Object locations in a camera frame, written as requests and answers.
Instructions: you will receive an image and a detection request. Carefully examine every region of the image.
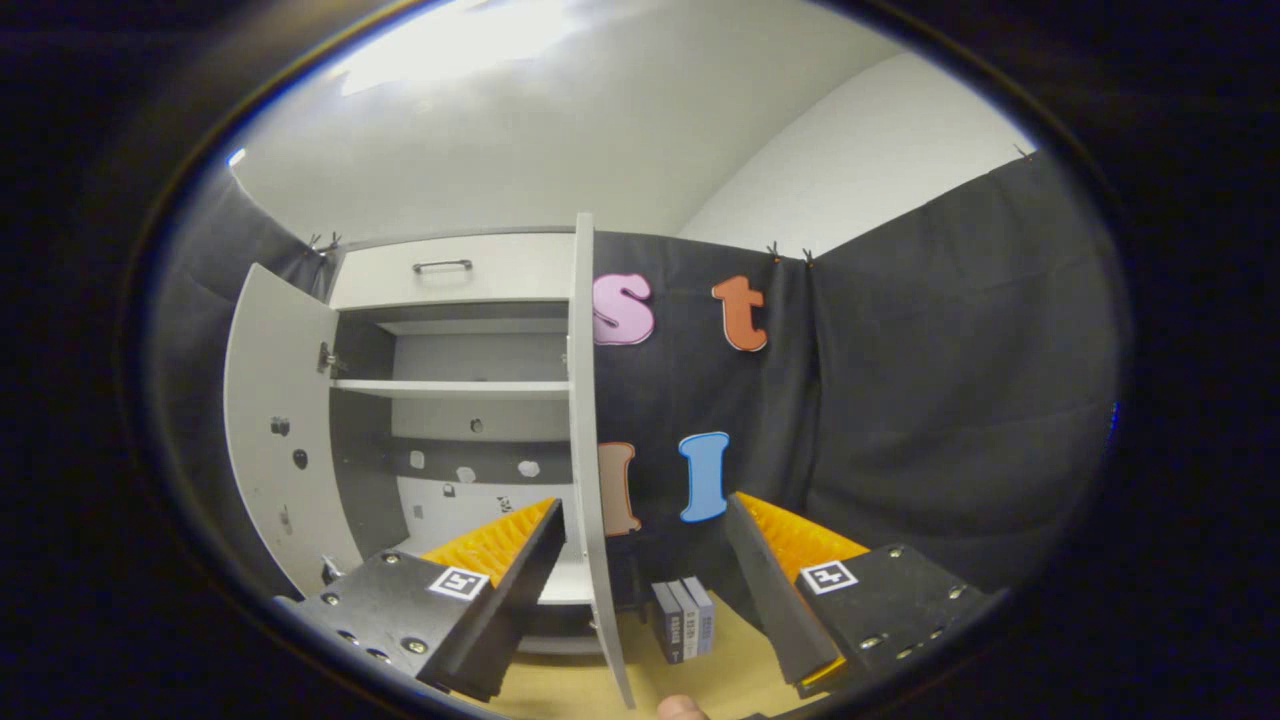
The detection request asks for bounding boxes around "small grey box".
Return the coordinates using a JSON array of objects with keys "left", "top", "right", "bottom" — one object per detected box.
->
[{"left": 667, "top": 579, "right": 701, "bottom": 661}]

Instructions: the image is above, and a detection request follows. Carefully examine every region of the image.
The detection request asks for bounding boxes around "white cabinet drawer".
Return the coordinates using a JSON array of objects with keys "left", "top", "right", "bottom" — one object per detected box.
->
[{"left": 328, "top": 232, "right": 578, "bottom": 311}]

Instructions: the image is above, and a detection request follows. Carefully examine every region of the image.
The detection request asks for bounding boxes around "grey and white cabinet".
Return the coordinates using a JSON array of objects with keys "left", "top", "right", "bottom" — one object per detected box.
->
[{"left": 325, "top": 225, "right": 601, "bottom": 656}]

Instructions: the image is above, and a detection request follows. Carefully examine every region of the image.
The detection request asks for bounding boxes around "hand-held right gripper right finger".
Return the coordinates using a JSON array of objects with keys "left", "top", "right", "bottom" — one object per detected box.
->
[{"left": 725, "top": 491, "right": 1001, "bottom": 699}]

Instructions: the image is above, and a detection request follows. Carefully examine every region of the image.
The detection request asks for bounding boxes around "white cabinet door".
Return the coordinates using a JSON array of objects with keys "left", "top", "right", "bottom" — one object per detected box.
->
[
  {"left": 223, "top": 263, "right": 366, "bottom": 601},
  {"left": 567, "top": 212, "right": 637, "bottom": 711}
]

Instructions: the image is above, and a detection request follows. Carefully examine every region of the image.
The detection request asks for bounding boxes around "small dark box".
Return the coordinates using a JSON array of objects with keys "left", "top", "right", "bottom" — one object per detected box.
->
[{"left": 650, "top": 582, "right": 686, "bottom": 665}]

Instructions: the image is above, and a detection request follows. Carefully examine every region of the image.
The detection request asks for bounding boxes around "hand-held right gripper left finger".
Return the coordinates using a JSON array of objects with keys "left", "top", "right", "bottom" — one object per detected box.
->
[{"left": 272, "top": 497, "right": 566, "bottom": 703}]

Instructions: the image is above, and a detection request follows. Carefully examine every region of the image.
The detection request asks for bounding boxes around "black backdrop cloth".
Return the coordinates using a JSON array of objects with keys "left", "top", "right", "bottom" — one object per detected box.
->
[{"left": 150, "top": 150, "right": 1136, "bottom": 601}]

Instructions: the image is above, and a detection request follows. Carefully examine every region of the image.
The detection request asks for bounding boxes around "white cabinet shelf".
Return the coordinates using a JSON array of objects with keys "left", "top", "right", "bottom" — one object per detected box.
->
[{"left": 330, "top": 378, "right": 571, "bottom": 401}]

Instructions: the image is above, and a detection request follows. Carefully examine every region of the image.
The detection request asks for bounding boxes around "small blue box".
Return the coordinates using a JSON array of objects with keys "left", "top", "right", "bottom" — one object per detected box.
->
[{"left": 683, "top": 576, "right": 717, "bottom": 656}]

